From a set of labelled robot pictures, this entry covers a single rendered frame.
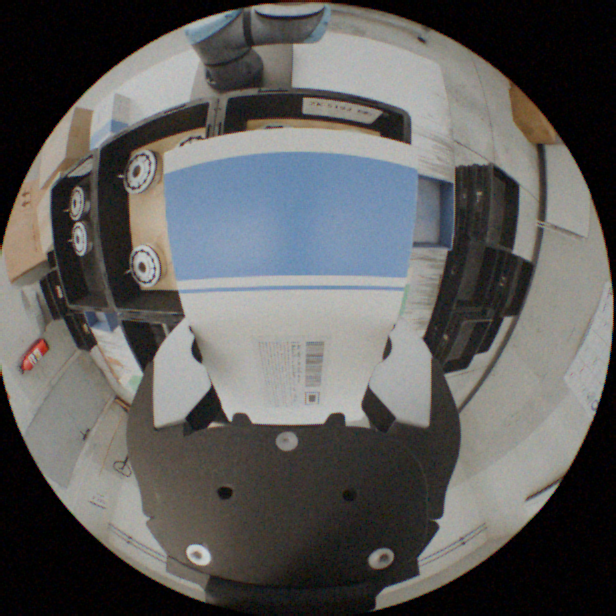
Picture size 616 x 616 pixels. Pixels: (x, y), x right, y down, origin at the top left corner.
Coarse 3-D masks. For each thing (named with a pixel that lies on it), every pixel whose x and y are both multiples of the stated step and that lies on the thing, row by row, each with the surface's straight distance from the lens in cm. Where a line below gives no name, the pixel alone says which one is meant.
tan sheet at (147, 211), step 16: (160, 144) 53; (176, 144) 50; (160, 192) 50; (144, 208) 53; (160, 208) 49; (144, 224) 53; (160, 224) 50; (144, 240) 53; (160, 240) 50; (144, 288) 58; (160, 288) 54; (176, 288) 51
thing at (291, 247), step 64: (192, 192) 10; (256, 192) 9; (320, 192) 9; (384, 192) 10; (192, 256) 10; (256, 256) 9; (320, 256) 9; (384, 256) 10; (192, 320) 12; (256, 320) 10; (320, 320) 10; (384, 320) 11; (256, 384) 14; (320, 384) 14
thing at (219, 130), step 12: (228, 96) 37; (240, 96) 36; (252, 96) 36; (312, 96) 35; (324, 96) 35; (336, 96) 35; (348, 96) 36; (360, 96) 37; (384, 108) 37; (396, 108) 38; (216, 120) 35; (408, 120) 38; (216, 132) 34; (408, 132) 37; (408, 144) 36
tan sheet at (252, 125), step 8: (256, 120) 44; (264, 120) 44; (272, 120) 44; (280, 120) 44; (288, 120) 44; (296, 120) 43; (304, 120) 44; (312, 120) 44; (248, 128) 44; (256, 128) 44; (320, 128) 43; (328, 128) 43; (336, 128) 43; (344, 128) 44; (352, 128) 44; (360, 128) 45
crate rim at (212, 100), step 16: (208, 96) 39; (160, 112) 43; (176, 112) 41; (208, 112) 37; (128, 128) 48; (208, 128) 36; (96, 160) 54; (96, 176) 53; (96, 192) 52; (96, 208) 51; (96, 224) 52; (112, 304) 54
